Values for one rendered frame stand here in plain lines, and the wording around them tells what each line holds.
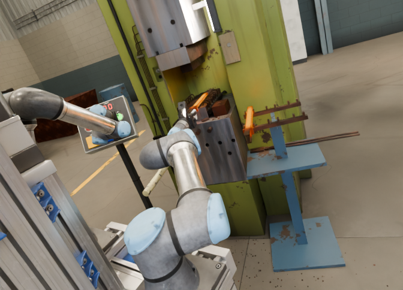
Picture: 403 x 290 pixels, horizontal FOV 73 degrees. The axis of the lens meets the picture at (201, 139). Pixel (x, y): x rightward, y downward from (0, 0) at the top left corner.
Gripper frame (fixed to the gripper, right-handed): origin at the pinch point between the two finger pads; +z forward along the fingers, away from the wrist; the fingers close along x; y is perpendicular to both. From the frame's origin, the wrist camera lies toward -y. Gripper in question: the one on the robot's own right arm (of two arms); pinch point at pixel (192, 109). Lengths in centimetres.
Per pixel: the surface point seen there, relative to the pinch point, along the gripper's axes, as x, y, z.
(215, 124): 12.6, 11.1, -3.4
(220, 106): 17.3, 2.6, 2.6
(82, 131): -68, -8, -20
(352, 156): 95, 100, 88
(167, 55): -4.6, -34.7, 2.6
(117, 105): -46.2, -15.2, -4.7
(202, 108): 5.8, 1.6, 2.6
